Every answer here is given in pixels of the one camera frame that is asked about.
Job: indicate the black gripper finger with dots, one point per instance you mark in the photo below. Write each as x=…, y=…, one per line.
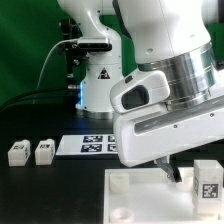
x=172, y=172

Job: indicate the white square table top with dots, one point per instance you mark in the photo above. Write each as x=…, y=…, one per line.
x=147, y=196

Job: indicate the white plate with AprilTags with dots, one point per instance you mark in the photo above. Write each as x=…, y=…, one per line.
x=94, y=144

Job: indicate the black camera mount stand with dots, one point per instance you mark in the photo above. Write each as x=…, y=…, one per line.
x=69, y=30

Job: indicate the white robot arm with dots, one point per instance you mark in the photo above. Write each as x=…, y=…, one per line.
x=152, y=71

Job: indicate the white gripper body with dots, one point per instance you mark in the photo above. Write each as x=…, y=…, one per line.
x=142, y=137

